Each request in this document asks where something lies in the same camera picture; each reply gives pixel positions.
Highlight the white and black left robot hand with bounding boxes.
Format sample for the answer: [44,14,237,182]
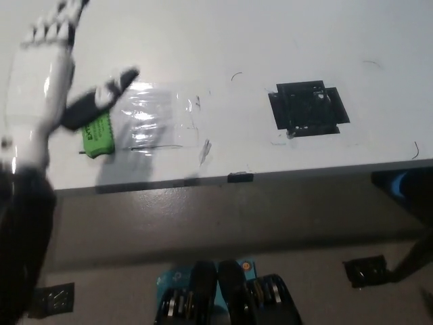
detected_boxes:
[0,0,141,172]

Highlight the green whiteboard eraser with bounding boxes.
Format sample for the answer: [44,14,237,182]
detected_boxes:
[79,110,116,160]

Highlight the clear tape patch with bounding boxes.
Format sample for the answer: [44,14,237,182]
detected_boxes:
[111,81,200,150]

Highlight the black floor tape patch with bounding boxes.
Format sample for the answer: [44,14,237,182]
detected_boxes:
[28,282,75,319]
[342,255,390,288]

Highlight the small black tape piece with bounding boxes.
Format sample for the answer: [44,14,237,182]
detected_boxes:
[227,171,254,184]

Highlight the teal tp-link router box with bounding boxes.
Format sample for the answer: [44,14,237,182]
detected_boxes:
[156,259,256,309]

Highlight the black tape square patch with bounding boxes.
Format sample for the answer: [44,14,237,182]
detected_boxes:
[268,80,351,136]

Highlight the black and blue object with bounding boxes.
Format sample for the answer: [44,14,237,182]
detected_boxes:
[370,171,433,207]

